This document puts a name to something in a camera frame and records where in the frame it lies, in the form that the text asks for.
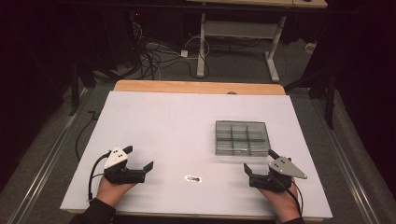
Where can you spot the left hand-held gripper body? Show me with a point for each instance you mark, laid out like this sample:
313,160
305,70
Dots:
116,157

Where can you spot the metal floor rail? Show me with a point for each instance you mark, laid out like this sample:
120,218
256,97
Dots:
345,165
46,168

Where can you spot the small white box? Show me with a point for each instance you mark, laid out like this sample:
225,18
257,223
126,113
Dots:
310,46

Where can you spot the black metal stand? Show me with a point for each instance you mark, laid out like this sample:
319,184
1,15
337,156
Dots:
330,102
74,87

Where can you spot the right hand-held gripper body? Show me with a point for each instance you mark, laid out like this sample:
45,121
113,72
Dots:
285,168

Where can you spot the small clear bag of screws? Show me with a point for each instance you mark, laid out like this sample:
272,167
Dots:
193,179

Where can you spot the clear grey compartment box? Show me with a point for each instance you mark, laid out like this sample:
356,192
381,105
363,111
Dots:
239,137

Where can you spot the white power adapter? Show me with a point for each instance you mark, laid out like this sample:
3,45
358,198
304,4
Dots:
184,53

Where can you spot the person's right hand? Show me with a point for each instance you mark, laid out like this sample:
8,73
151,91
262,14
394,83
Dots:
285,203

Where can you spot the dark equipment with red light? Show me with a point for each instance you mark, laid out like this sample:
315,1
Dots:
124,34

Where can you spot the person's left hand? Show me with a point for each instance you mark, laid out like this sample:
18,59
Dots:
112,193

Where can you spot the white-framed desk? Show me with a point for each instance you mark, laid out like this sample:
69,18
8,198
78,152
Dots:
239,29

